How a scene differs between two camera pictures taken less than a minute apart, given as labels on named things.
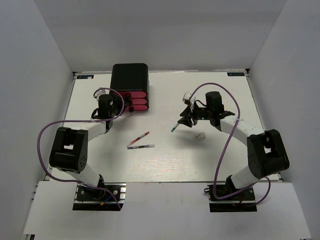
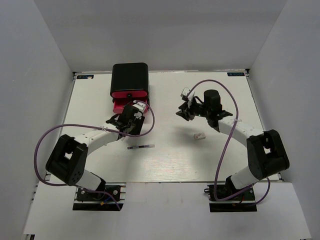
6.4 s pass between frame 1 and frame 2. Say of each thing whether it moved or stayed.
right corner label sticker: stayed
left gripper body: moved
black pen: stayed
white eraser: stayed
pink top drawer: stayed
